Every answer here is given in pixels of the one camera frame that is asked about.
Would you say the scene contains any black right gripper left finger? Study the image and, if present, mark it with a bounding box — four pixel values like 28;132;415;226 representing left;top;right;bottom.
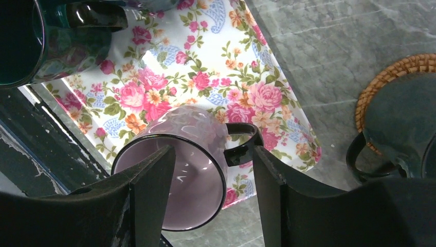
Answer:
1;145;176;246

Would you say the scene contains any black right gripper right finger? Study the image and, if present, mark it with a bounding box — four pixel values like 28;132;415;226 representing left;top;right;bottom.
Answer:
253;146;435;246

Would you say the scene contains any lilac cup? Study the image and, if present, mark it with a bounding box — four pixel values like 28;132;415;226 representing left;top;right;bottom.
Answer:
111;105;264;232

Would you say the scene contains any grey green cup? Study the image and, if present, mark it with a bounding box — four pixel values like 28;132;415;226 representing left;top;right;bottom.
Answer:
346;73;435;182

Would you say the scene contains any dark blue cup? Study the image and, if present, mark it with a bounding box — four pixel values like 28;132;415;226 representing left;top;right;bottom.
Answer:
122;0;180;12

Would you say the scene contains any dark green cup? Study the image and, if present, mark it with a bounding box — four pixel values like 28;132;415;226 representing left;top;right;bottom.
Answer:
1;1;128;89

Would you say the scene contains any floral serving tray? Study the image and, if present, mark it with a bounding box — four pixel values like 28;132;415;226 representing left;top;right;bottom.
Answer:
42;0;323;210

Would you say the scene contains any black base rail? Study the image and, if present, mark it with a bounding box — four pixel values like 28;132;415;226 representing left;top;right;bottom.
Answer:
1;86;109;197

